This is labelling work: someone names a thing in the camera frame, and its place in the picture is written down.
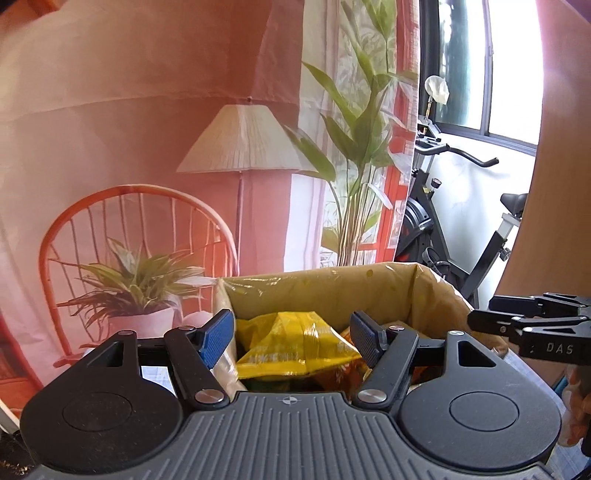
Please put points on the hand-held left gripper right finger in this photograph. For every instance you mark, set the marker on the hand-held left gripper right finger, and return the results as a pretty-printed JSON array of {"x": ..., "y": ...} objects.
[{"x": 364, "y": 337}]

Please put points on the brown wooden panel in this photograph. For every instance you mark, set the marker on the brown wooden panel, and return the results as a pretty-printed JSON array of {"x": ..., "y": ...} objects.
[{"x": 563, "y": 138}]

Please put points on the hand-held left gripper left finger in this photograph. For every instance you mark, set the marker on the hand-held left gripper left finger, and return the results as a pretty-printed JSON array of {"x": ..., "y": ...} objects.
[{"x": 218, "y": 336}]

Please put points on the orange snack bag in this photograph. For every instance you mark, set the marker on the orange snack bag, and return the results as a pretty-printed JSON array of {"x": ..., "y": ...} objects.
[{"x": 344, "y": 374}]

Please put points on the yellow snack bag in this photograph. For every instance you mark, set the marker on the yellow snack bag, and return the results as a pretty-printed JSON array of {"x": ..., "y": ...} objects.
[{"x": 295, "y": 346}]

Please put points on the printed backdrop cloth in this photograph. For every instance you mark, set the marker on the printed backdrop cloth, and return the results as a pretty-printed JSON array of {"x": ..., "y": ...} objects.
[{"x": 115, "y": 115}]

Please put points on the pale crumpled bag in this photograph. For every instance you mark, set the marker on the pale crumpled bag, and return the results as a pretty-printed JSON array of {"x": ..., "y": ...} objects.
[{"x": 437, "y": 90}]

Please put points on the cardboard box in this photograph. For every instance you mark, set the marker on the cardboard box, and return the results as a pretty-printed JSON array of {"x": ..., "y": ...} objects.
[{"x": 300, "y": 290}]

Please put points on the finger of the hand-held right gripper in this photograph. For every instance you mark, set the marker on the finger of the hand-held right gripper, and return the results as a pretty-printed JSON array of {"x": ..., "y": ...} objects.
[
  {"x": 489, "y": 321},
  {"x": 517, "y": 304}
]

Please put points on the black exercise bike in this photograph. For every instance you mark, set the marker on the black exercise bike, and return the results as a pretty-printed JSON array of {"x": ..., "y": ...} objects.
[{"x": 425, "y": 217}]

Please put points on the person's right hand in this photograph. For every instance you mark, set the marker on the person's right hand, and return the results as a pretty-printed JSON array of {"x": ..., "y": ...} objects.
[{"x": 581, "y": 406}]

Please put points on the window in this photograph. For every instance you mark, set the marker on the window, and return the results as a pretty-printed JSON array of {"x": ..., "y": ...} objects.
[{"x": 508, "y": 69}]

